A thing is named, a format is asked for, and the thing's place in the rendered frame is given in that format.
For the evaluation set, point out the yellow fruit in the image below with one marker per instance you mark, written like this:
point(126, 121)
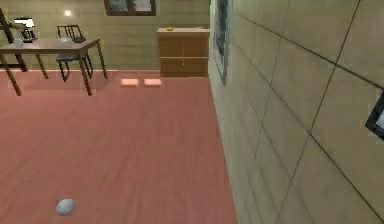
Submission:
point(170, 28)

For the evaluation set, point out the clear glass cup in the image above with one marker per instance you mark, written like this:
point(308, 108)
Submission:
point(18, 42)

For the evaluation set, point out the black coffee machine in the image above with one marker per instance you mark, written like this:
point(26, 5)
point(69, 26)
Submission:
point(27, 33)

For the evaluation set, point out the dark framed window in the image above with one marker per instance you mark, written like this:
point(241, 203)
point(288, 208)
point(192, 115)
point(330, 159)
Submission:
point(130, 7)

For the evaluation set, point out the pale plate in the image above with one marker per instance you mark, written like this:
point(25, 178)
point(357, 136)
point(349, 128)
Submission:
point(62, 40)

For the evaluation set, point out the brown wooden cupboard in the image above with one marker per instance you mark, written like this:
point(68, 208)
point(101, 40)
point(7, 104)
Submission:
point(183, 53)

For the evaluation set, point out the black framed wall picture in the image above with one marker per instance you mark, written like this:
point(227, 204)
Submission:
point(377, 120)

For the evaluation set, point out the grey round stone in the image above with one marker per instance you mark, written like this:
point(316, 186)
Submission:
point(65, 206)

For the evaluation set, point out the dark wooden chair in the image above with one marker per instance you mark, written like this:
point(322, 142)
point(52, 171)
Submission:
point(68, 59)

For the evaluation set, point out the grey framed wall picture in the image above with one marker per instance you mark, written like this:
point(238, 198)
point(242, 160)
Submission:
point(221, 36)

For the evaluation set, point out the dark wooden ladder shelf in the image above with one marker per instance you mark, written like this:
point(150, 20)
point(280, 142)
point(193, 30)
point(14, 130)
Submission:
point(10, 36)

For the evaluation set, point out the brown wooden table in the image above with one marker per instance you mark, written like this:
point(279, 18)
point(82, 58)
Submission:
point(50, 46)

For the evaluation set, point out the dark bowl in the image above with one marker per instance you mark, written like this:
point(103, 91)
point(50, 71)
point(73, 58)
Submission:
point(78, 39)

